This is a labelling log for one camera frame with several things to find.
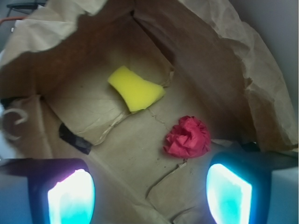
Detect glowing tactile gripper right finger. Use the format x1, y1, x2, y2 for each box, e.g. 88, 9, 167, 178
206, 152, 299, 224

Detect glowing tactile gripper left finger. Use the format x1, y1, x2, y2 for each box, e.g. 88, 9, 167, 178
0, 158, 95, 224

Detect yellow sponge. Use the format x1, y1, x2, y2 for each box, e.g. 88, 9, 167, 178
108, 66, 165, 113

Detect red crumpled paper ball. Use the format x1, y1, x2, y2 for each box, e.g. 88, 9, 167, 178
163, 116, 211, 159

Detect brown paper bag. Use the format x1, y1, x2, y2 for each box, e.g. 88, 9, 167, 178
0, 0, 299, 224

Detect orange copper wire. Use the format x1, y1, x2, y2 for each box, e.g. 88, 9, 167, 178
0, 15, 26, 24

